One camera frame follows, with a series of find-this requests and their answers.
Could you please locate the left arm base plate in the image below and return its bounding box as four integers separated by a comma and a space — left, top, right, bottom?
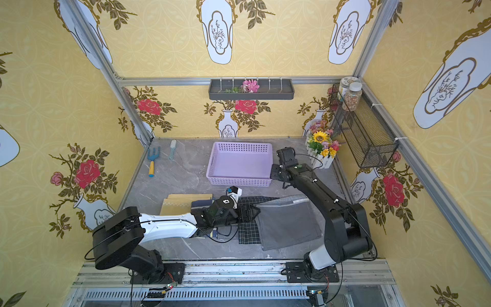
130, 262, 185, 285

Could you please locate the tan folded pillowcase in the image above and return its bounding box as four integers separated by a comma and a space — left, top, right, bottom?
159, 194, 213, 216

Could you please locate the flower box white fence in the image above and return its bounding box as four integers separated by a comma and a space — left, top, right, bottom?
306, 120, 341, 169

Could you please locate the grey wall tray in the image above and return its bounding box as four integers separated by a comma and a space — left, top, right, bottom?
208, 78, 295, 101

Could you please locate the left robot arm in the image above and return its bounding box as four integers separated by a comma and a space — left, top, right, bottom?
92, 195, 260, 275

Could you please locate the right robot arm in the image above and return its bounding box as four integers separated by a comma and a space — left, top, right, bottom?
271, 147, 375, 271

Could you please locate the pink artificial flower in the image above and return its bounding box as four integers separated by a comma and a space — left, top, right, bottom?
241, 79, 260, 93

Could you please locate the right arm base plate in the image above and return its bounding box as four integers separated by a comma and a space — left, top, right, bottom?
280, 261, 340, 283

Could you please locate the glass jar front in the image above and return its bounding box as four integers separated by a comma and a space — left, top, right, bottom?
342, 82, 363, 111

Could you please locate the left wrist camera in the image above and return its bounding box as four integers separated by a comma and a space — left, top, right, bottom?
226, 186, 242, 205

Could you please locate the black grid pillowcase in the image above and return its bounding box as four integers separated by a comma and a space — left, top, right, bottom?
238, 196, 277, 244

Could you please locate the plain grey pillowcase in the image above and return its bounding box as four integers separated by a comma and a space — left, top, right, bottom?
255, 195, 322, 251

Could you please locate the blue yellow garden fork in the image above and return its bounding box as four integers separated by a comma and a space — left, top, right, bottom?
147, 147, 161, 177

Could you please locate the navy plaid folded pillowcase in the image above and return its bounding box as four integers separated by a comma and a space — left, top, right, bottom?
191, 200, 231, 237

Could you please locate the lilac plastic basket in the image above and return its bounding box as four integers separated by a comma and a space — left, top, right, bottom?
206, 142, 273, 188

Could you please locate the glass jar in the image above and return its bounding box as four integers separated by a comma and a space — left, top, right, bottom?
342, 82, 363, 111
338, 76, 359, 99

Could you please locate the light blue small brush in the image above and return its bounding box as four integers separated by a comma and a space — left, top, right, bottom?
168, 139, 177, 161

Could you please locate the glass jar back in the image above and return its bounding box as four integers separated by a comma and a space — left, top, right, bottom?
338, 76, 359, 99

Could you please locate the black wire mesh shelf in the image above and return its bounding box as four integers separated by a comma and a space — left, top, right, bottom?
331, 84, 399, 168

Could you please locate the aluminium rail frame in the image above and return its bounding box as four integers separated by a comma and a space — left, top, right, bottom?
64, 259, 405, 306

